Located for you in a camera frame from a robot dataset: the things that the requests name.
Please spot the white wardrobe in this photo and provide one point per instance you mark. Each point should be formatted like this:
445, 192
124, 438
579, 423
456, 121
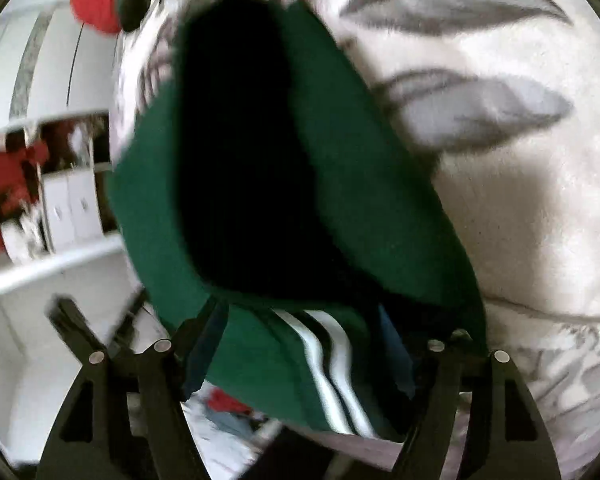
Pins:
55, 60

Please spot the floral purple blanket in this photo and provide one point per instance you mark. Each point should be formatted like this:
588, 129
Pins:
530, 210

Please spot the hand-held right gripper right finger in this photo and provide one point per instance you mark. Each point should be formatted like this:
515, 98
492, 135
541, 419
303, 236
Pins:
432, 410

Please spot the white drawer unit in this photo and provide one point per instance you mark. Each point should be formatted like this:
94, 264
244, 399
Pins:
72, 207

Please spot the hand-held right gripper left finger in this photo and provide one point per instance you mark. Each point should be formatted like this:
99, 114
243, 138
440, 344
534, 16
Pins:
200, 350

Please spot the red hanging clothes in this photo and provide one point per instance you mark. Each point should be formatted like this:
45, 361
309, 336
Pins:
5, 195

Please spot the green white varsity jacket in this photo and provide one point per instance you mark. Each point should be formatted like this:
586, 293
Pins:
380, 210

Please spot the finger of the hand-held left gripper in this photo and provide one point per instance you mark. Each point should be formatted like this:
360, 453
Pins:
75, 325

